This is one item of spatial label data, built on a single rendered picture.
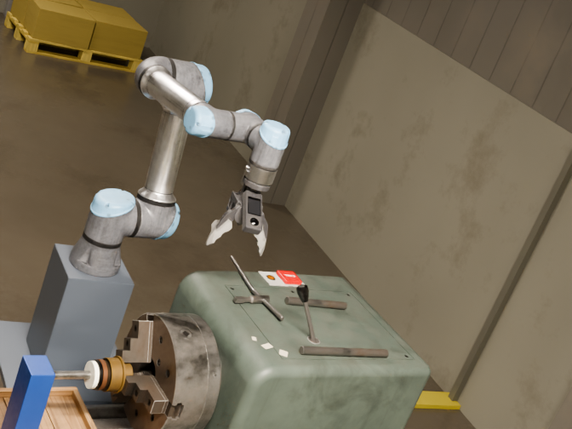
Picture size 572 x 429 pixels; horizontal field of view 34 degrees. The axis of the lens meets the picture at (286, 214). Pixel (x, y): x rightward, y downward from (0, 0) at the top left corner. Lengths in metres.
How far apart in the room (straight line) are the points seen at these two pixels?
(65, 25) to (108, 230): 5.99
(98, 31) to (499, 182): 4.63
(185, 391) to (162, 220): 0.64
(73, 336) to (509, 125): 3.08
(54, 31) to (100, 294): 5.99
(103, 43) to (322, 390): 6.65
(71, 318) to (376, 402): 0.91
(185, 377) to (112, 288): 0.55
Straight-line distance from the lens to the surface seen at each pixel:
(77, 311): 2.78
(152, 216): 2.75
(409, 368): 2.59
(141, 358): 2.40
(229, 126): 2.32
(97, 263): 2.74
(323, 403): 2.47
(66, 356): 2.86
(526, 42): 5.29
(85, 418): 2.53
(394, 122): 6.02
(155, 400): 2.31
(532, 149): 5.06
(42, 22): 8.55
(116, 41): 8.82
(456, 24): 5.77
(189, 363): 2.31
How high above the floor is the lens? 2.38
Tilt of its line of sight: 20 degrees down
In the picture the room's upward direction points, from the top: 21 degrees clockwise
